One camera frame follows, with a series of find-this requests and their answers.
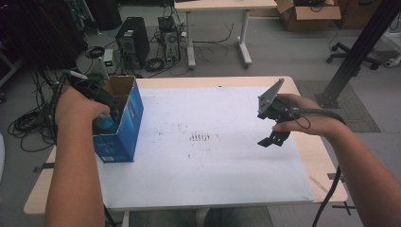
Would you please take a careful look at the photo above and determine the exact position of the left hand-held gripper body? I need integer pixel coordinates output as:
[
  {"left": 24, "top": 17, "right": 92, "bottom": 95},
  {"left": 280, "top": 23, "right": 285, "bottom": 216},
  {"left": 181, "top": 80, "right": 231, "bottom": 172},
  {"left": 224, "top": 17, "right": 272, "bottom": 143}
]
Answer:
[{"left": 67, "top": 75, "right": 112, "bottom": 106}]

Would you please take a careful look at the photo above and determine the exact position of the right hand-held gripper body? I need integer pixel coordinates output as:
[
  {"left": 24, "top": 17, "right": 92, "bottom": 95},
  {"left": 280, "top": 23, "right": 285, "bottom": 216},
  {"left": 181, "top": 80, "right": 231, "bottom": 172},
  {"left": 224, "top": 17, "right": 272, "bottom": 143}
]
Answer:
[{"left": 256, "top": 78, "right": 301, "bottom": 124}]

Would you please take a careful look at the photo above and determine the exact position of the blue cardboard box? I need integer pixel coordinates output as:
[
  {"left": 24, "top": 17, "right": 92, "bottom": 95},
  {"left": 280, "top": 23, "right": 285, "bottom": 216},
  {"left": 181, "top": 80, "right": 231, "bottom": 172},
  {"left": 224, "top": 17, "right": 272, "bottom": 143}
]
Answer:
[{"left": 92, "top": 75, "right": 145, "bottom": 165}]

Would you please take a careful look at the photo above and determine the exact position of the person's left hand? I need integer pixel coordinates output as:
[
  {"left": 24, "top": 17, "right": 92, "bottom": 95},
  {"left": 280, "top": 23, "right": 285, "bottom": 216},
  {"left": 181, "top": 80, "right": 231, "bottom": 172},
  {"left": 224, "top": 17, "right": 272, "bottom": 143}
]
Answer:
[{"left": 54, "top": 86, "right": 112, "bottom": 131}]

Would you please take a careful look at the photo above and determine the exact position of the person's right hand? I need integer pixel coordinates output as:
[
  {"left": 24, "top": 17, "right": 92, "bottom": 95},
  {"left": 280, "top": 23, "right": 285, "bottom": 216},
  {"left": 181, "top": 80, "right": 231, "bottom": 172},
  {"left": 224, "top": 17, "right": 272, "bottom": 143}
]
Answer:
[{"left": 271, "top": 93, "right": 347, "bottom": 138}]

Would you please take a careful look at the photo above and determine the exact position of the small white device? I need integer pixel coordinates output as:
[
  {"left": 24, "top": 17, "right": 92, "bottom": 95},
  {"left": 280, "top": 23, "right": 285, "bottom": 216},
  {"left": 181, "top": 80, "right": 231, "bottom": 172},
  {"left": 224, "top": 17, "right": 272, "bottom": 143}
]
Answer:
[{"left": 102, "top": 48, "right": 114, "bottom": 76}]

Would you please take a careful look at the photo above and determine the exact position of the white mat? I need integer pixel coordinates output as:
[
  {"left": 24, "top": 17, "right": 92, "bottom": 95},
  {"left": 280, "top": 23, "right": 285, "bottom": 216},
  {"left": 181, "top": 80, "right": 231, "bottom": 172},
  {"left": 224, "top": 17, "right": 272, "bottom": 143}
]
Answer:
[{"left": 96, "top": 86, "right": 315, "bottom": 212}]

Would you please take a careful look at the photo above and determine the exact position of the black computer tower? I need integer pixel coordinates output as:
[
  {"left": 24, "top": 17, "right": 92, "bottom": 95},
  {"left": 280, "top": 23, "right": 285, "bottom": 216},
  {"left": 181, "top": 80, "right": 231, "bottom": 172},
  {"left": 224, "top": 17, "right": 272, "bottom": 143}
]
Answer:
[{"left": 114, "top": 16, "right": 151, "bottom": 69}]

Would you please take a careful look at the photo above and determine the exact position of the dark curtain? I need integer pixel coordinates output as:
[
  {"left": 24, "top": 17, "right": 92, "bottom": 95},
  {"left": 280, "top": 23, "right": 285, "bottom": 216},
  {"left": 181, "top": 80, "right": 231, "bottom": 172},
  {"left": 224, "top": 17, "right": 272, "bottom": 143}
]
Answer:
[{"left": 0, "top": 0, "right": 90, "bottom": 72}]

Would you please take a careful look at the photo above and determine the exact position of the grey floor mat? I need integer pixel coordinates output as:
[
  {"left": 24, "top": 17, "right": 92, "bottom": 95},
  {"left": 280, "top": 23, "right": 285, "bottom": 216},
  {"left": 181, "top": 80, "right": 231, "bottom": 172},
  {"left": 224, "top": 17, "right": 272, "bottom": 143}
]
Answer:
[{"left": 294, "top": 79, "right": 382, "bottom": 133}]

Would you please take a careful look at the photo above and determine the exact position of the open computer tower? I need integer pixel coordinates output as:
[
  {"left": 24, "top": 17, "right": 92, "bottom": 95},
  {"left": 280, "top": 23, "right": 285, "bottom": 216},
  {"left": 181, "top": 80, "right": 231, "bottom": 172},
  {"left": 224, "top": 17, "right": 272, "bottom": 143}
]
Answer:
[{"left": 157, "top": 15, "right": 183, "bottom": 64}]

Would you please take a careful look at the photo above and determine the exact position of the black office chair base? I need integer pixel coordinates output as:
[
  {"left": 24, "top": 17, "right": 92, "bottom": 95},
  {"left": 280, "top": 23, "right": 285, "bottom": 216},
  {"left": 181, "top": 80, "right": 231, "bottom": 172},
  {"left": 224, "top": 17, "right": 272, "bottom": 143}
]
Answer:
[{"left": 325, "top": 42, "right": 383, "bottom": 71}]

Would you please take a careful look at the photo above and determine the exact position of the black tape cross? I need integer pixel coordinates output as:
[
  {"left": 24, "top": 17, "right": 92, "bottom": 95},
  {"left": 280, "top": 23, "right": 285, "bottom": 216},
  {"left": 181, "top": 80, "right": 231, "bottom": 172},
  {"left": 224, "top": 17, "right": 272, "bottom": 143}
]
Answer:
[{"left": 330, "top": 201, "right": 357, "bottom": 218}]

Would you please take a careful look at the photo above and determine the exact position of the brown cardboard box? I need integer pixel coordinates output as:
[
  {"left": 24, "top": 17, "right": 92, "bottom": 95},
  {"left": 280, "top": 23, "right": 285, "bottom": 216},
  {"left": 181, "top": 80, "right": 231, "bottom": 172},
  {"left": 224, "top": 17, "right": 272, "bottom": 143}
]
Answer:
[{"left": 273, "top": 0, "right": 342, "bottom": 32}]

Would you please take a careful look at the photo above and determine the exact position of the white-legged wooden table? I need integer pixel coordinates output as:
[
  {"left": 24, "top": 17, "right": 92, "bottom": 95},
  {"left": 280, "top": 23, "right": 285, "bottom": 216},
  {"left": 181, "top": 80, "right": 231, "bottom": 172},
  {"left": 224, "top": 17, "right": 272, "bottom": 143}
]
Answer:
[{"left": 173, "top": 0, "right": 279, "bottom": 70}]

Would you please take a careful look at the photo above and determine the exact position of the white cable plug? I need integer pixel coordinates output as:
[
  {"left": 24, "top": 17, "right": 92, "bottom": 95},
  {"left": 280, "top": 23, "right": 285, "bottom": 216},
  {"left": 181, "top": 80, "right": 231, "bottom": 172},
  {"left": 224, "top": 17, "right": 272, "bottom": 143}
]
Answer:
[{"left": 69, "top": 70, "right": 89, "bottom": 80}]

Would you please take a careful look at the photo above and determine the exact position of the coiled black cable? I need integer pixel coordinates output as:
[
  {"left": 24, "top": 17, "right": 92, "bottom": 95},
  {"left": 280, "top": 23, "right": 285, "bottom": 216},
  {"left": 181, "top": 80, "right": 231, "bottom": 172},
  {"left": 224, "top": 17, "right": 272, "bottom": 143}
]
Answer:
[{"left": 84, "top": 45, "right": 106, "bottom": 60}]

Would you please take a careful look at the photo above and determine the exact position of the black corrugated left gripper cable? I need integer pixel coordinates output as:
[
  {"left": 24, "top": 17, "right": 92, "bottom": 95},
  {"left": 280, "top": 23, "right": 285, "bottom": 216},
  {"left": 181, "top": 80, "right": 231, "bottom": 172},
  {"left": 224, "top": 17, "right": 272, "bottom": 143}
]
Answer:
[{"left": 46, "top": 70, "right": 118, "bottom": 227}]

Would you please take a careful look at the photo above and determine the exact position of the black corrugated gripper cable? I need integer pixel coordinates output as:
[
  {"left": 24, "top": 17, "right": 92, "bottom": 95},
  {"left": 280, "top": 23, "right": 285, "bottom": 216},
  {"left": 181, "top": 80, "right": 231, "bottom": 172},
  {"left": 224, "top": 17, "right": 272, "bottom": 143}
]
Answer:
[
  {"left": 291, "top": 107, "right": 347, "bottom": 227},
  {"left": 46, "top": 70, "right": 118, "bottom": 227}
]

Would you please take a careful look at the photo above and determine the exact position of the bundle of black floor cables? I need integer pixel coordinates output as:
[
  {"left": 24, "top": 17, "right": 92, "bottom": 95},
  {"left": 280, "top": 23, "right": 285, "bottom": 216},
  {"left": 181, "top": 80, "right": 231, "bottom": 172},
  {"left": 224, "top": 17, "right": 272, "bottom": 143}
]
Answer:
[{"left": 7, "top": 67, "right": 64, "bottom": 153}]

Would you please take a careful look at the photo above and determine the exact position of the black corrugated right gripper cable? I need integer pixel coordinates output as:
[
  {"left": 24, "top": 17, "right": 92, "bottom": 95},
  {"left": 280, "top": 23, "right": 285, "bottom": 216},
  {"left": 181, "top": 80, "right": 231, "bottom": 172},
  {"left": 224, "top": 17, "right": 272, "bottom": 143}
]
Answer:
[{"left": 291, "top": 107, "right": 347, "bottom": 227}]

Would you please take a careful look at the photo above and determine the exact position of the black metal post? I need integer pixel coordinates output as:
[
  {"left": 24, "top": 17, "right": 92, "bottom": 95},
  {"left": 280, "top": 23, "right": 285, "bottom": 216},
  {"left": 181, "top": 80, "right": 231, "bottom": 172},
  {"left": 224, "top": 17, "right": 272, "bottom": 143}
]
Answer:
[{"left": 314, "top": 0, "right": 401, "bottom": 110}]

